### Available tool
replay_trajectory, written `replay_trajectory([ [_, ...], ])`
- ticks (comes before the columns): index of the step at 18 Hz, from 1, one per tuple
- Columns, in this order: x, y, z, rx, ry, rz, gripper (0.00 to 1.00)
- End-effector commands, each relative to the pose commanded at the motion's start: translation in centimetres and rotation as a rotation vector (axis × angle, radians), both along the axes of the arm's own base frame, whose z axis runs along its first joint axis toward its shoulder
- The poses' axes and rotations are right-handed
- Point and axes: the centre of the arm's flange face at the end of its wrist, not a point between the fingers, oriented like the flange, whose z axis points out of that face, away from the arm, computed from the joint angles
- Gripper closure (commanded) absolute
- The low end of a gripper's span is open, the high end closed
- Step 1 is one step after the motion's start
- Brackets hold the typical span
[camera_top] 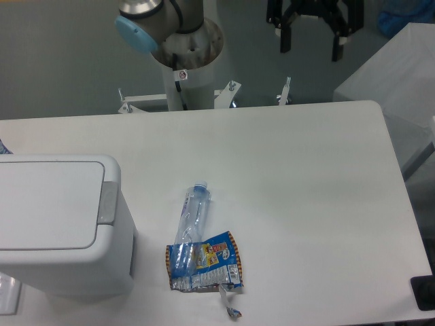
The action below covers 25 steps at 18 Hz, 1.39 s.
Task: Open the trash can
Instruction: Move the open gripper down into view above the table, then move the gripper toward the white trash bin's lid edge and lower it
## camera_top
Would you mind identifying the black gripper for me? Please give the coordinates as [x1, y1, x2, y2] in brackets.
[266, 0, 364, 62]

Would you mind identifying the grey trash can push button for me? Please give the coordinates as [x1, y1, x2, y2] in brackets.
[97, 181, 118, 225]

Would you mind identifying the white trash can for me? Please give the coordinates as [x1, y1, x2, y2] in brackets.
[1, 154, 137, 297]

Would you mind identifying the blue object top right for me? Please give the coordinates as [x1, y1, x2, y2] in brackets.
[377, 0, 434, 39]

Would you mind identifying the metal levelling foot right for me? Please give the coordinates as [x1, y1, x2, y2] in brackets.
[276, 77, 292, 106]

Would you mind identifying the white covered side table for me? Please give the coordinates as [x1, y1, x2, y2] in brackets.
[333, 23, 434, 179]

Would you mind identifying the clear crushed plastic bottle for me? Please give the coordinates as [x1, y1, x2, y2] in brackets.
[169, 181, 211, 278]

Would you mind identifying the blue snack wrapper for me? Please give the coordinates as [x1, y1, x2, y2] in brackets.
[165, 231, 243, 320]

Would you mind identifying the black device at table edge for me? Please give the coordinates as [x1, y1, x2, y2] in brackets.
[411, 275, 434, 311]

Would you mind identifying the blue patterned object left edge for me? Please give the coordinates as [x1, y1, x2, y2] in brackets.
[0, 140, 12, 154]

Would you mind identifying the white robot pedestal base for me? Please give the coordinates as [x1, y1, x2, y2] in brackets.
[115, 16, 241, 111]

